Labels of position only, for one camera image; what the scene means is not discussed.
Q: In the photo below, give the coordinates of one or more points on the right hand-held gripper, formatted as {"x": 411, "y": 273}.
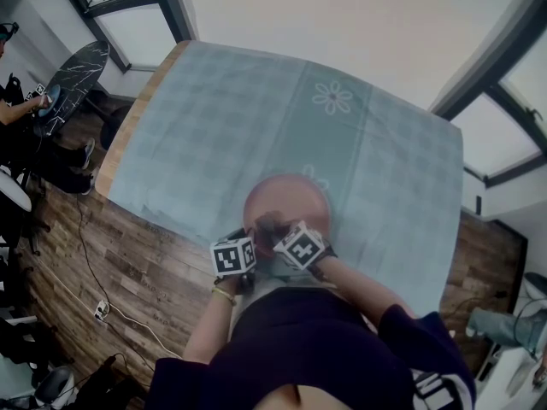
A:
{"x": 299, "y": 246}

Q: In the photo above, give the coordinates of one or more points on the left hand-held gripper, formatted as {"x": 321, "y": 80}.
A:
{"x": 233, "y": 259}

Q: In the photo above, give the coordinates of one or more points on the pink big plate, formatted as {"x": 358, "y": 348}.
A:
{"x": 290, "y": 199}

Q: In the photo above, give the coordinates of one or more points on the person's right forearm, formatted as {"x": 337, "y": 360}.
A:
{"x": 367, "y": 288}

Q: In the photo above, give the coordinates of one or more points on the person's left forearm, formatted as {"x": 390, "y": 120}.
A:
{"x": 209, "y": 331}

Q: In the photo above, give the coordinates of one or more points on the blue plate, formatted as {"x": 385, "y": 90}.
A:
{"x": 51, "y": 101}

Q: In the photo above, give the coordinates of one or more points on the person's light grey trousers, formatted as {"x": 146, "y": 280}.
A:
{"x": 273, "y": 282}

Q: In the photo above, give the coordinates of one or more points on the person's dark navy shirt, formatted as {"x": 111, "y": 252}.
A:
{"x": 307, "y": 348}

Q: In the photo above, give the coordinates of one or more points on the teal checked tablecloth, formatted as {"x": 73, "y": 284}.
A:
{"x": 213, "y": 143}

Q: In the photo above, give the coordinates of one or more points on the white power strip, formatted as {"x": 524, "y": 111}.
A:
{"x": 102, "y": 310}

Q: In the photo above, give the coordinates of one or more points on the black framed casement window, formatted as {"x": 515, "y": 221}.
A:
{"x": 128, "y": 36}
{"x": 491, "y": 139}

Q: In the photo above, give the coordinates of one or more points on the black marble round table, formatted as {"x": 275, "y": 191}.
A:
{"x": 81, "y": 75}

